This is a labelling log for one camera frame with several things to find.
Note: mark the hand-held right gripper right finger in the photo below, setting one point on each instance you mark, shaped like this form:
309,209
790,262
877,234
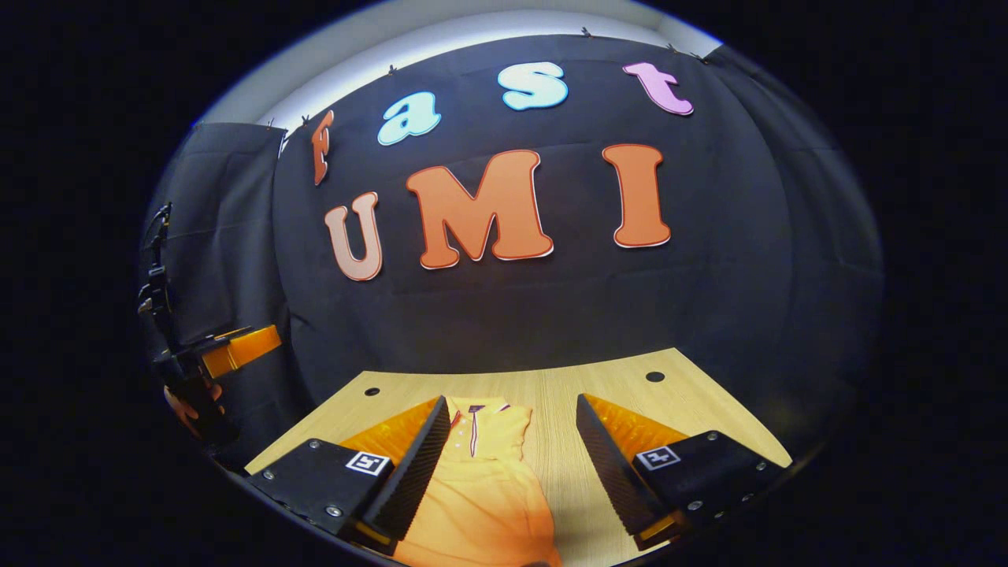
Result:
610,465

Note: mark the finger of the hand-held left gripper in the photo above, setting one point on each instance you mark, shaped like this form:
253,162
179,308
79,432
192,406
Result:
248,346

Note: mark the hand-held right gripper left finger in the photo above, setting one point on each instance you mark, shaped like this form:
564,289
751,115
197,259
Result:
413,465

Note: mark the orange polo T-shirt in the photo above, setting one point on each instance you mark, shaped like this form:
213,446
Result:
480,488

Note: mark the black backdrop cloth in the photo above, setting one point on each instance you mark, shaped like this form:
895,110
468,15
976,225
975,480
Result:
551,315

